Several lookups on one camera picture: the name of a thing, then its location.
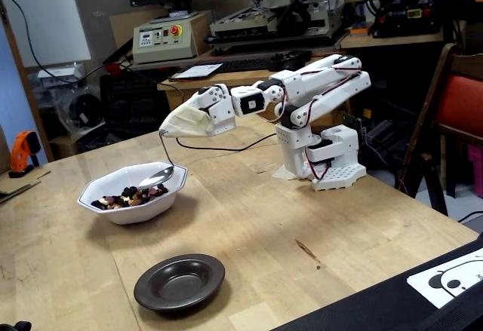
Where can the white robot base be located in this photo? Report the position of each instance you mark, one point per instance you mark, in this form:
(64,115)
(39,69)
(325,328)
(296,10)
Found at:
(339,146)

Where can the black keyboard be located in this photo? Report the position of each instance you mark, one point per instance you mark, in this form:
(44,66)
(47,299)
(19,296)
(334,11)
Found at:
(245,63)

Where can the white paper sheet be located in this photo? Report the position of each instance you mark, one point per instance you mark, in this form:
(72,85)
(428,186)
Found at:
(198,71)

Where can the white panda sticker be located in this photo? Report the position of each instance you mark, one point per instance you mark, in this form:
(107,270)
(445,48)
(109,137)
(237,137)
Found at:
(419,282)

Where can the white octagonal bowl blue rim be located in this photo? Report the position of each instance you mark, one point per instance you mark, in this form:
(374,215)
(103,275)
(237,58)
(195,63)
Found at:
(128,212)

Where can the black flat case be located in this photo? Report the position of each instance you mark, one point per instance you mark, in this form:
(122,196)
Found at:
(377,308)

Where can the beige control box red button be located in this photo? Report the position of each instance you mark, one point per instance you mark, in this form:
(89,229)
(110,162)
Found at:
(162,50)

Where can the translucent paper scrap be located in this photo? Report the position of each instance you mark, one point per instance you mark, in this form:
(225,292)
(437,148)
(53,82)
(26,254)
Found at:
(281,174)

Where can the motor control board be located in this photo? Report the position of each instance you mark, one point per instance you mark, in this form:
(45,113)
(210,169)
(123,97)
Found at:
(354,121)

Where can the wooden chair red cushion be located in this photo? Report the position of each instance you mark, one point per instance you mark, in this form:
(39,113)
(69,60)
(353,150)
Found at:
(460,105)

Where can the beige masking tape wrap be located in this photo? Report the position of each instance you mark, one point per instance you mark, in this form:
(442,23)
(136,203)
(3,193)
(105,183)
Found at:
(185,123)

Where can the black storage crate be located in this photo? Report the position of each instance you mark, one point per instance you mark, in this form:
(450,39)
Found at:
(132,101)

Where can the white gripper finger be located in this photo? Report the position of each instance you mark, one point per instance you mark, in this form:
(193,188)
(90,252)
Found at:
(222,120)
(196,103)

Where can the wooden desk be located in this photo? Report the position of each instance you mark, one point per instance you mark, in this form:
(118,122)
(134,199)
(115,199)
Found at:
(173,101)

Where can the nut and berry mix pile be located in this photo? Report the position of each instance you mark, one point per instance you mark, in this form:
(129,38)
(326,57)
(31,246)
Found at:
(124,199)

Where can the brown ceramic plate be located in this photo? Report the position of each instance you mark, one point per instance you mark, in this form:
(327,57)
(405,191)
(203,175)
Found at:
(179,284)

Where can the white board panel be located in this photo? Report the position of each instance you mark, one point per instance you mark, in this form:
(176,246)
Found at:
(45,14)

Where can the small black object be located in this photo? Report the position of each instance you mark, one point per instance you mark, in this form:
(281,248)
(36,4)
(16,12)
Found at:
(20,326)

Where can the bent metal spoon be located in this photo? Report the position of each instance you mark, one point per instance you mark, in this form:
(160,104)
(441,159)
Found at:
(156,180)

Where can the black spool in bag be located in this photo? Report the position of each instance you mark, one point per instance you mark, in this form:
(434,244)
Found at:
(85,110)

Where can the wooden easel post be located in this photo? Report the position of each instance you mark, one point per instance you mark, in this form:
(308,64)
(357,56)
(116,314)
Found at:
(29,89)

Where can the wooden pencil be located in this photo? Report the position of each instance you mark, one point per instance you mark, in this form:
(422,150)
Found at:
(44,174)

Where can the white box device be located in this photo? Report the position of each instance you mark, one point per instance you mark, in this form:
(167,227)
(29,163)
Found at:
(60,72)

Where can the black scroll saw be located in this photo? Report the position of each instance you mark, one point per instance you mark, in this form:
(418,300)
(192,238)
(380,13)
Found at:
(400,18)

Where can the wooden workbench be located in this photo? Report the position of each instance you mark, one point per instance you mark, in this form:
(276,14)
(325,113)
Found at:
(396,40)

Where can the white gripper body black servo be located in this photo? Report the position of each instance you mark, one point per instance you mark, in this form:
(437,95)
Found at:
(219,114)

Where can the grey benchtop milling machine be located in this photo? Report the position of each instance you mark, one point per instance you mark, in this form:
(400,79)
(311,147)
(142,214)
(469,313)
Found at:
(264,25)

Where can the orange black power tool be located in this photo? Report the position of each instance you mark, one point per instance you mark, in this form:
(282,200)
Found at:
(24,146)

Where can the flat metal bar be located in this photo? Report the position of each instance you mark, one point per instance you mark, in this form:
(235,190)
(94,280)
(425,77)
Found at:
(19,191)

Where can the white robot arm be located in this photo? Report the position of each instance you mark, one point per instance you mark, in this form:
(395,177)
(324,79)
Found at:
(332,82)

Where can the red clip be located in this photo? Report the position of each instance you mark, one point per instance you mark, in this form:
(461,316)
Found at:
(113,69)

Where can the pink plastic bin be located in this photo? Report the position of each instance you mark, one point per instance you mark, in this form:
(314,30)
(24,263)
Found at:
(476,172)

